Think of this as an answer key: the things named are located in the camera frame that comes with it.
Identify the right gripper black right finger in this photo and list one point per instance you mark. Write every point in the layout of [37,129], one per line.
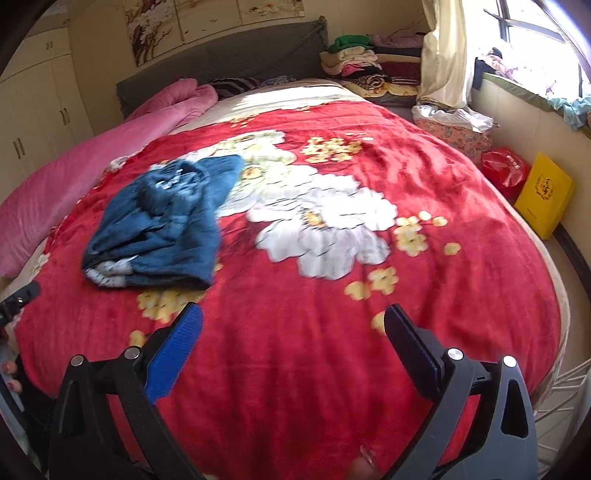
[419,350]

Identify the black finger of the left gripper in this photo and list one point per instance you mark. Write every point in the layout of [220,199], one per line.
[12,305]

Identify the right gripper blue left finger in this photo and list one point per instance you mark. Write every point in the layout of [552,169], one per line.
[168,349]

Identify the blue denim lace-trimmed pants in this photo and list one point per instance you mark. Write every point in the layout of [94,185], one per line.
[162,228]

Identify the left hand painted nails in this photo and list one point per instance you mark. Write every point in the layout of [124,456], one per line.
[9,368]

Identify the right hand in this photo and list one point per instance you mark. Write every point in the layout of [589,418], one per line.
[364,467]

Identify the pink quilt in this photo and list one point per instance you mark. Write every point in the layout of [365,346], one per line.
[46,196]

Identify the red floral blanket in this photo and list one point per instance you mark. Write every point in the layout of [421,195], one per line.
[340,211]

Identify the cream wardrobe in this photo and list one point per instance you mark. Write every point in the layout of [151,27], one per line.
[42,112]

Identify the yellow paper bag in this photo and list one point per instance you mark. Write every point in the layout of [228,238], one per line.
[545,196]

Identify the red plastic bag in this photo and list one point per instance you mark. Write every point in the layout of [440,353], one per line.
[506,171]

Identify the floral fabric basket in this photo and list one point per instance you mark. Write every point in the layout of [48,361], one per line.
[466,130]

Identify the cream curtain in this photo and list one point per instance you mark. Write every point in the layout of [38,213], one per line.
[448,54]

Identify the striped dark pillow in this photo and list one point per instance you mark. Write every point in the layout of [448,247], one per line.
[234,86]

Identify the stack of folded clothes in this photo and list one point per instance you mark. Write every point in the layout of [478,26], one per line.
[380,69]

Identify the grey bed headboard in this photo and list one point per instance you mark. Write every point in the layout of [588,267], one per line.
[289,49]

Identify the white wire rack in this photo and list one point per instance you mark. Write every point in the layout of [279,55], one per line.
[562,414]

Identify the floral wall painting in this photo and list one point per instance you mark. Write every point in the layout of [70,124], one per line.
[155,27]

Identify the window frame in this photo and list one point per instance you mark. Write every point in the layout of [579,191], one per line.
[566,21]

